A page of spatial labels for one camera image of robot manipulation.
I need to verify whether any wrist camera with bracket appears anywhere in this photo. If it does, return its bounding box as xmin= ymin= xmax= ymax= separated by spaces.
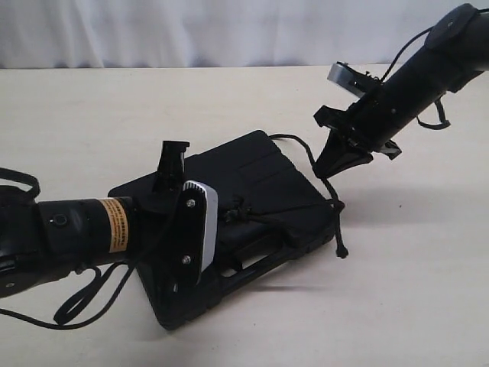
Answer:
xmin=327 ymin=61 xmax=381 ymax=98
xmin=168 ymin=180 xmax=219 ymax=290

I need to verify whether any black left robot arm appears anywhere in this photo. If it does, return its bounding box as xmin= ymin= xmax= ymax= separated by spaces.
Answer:
xmin=1 ymin=141 xmax=190 ymax=297

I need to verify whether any white backdrop curtain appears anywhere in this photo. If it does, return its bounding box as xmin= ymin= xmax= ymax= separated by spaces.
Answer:
xmin=0 ymin=0 xmax=489 ymax=70

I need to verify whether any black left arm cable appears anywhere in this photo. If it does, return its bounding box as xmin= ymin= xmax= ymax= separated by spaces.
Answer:
xmin=0 ymin=167 xmax=131 ymax=330

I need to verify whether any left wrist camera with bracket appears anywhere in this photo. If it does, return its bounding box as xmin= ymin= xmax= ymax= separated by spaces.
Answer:
xmin=168 ymin=180 xmax=219 ymax=290

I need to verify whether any black braided rope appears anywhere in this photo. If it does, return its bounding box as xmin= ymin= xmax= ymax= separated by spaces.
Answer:
xmin=222 ymin=132 xmax=349 ymax=259

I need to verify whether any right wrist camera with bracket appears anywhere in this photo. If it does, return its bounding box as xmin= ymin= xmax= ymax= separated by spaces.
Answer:
xmin=327 ymin=61 xmax=381 ymax=98

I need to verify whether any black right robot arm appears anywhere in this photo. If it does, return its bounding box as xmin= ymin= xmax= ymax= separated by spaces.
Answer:
xmin=313 ymin=3 xmax=488 ymax=179

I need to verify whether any black plastic tool case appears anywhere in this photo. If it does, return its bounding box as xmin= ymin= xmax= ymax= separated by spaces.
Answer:
xmin=108 ymin=129 xmax=342 ymax=330

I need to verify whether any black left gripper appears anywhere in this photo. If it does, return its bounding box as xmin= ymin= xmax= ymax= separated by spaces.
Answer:
xmin=126 ymin=141 xmax=190 ymax=294

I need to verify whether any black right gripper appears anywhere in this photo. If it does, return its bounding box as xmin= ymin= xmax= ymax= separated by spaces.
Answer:
xmin=313 ymin=91 xmax=401 ymax=179

